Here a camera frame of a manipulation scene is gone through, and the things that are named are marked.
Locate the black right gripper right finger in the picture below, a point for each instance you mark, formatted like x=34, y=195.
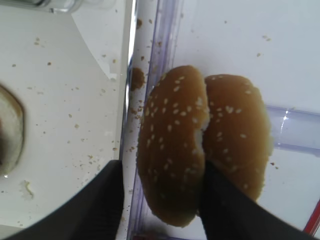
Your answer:
x=228, y=214

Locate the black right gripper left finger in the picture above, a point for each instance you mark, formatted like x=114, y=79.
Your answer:
x=92, y=214

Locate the sesame top bun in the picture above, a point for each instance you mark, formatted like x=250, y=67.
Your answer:
x=170, y=157

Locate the sesame bun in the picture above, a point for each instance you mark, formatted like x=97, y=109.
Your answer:
x=238, y=139
x=170, y=157

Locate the right red strip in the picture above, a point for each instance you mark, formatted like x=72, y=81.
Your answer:
x=313, y=222

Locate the bottom bun on tray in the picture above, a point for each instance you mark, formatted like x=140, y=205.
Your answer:
x=12, y=131

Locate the silver metal tray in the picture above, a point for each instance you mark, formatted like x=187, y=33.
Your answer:
x=69, y=71

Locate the clear plastic container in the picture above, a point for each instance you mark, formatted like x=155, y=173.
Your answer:
x=67, y=6

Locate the upper right clear rail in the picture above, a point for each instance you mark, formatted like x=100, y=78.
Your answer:
x=295, y=130

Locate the right clear vertical rail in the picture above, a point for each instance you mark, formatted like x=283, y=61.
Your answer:
x=155, y=42

